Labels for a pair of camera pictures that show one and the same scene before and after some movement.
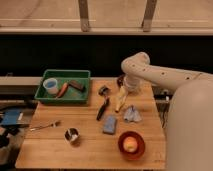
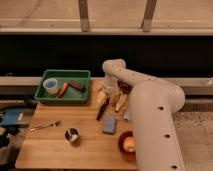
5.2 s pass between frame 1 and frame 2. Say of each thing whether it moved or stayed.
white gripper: moved
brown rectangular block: stayed
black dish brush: stayed
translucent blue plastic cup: stayed
